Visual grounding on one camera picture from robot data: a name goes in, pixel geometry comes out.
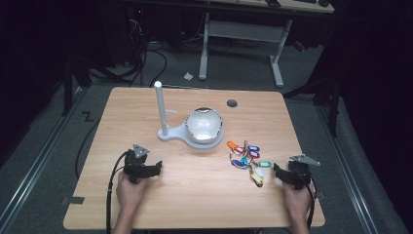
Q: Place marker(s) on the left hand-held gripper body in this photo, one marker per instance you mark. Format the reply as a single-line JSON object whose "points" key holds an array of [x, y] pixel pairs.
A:
{"points": [[133, 165]]}

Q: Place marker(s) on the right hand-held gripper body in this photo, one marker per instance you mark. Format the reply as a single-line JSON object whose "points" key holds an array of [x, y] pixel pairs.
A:
{"points": [[300, 172]]}

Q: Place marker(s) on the bunch of coloured key tags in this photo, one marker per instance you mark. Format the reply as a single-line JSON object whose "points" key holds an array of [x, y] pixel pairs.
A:
{"points": [[248, 160]]}

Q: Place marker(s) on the person's left hand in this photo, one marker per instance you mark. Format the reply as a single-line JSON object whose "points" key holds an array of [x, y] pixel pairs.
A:
{"points": [[130, 191]]}

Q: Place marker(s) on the person's right hand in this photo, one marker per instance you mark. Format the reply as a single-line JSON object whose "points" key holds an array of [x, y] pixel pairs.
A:
{"points": [[297, 201]]}

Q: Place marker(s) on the white stand with pole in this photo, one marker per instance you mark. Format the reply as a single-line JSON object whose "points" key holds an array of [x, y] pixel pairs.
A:
{"points": [[173, 134]]}

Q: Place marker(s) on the silver metal bowl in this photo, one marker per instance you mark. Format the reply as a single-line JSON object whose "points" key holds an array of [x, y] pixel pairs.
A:
{"points": [[204, 126]]}

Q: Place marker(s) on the black zigzag floor tape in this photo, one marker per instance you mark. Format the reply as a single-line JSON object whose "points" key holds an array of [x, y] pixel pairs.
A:
{"points": [[88, 116]]}

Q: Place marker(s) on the grey tape piece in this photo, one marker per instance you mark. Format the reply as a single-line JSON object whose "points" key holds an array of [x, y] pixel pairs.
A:
{"points": [[73, 200]]}

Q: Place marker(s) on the dark round table grommet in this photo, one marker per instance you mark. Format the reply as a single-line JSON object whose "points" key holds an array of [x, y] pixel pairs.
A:
{"points": [[232, 103]]}

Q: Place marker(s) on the black metal stand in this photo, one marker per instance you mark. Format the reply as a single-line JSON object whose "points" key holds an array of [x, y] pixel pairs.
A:
{"points": [[334, 97], [68, 87]]}

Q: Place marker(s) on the crumpled white paper scrap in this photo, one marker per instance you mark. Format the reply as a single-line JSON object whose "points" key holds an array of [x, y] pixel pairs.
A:
{"points": [[188, 76]]}

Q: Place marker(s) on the small red object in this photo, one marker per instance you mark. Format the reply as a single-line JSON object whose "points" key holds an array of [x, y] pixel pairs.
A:
{"points": [[299, 46]]}

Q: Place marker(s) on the white-framed wooden desk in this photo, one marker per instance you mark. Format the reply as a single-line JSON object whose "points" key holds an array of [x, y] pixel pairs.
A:
{"points": [[242, 31]]}

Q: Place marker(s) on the black device on desk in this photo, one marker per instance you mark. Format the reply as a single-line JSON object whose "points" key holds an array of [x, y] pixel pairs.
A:
{"points": [[323, 3], [272, 3]]}

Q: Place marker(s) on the metal floor rail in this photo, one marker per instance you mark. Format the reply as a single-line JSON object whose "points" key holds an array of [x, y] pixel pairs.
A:
{"points": [[350, 172], [35, 159]]}

